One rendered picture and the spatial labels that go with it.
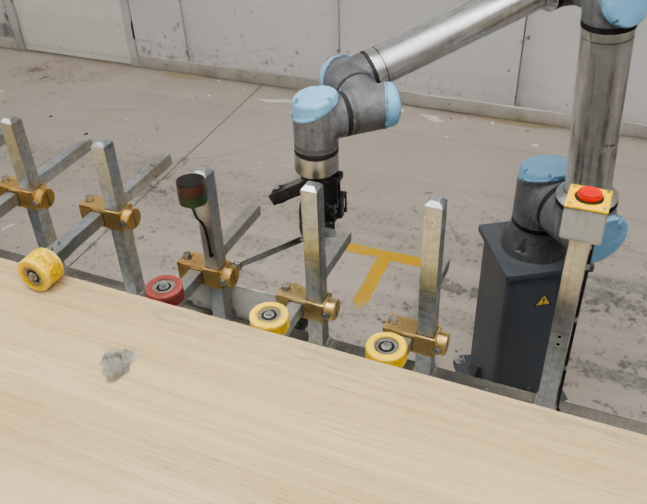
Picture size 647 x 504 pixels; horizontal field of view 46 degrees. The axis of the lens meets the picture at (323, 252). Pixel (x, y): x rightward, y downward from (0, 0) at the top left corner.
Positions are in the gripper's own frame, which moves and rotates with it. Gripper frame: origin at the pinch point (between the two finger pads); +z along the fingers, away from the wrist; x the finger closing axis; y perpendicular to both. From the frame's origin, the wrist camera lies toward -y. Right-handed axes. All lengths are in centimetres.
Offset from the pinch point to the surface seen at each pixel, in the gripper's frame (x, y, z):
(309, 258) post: -9.7, 4.0, -4.5
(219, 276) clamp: -10.5, -18.3, 6.0
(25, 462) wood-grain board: -70, -21, 2
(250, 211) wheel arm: 15.3, -24.0, 6.0
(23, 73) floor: 217, -301, 92
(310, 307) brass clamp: -10.5, 4.0, 8.3
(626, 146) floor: 248, 61, 92
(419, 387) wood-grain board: -30.0, 34.4, 1.9
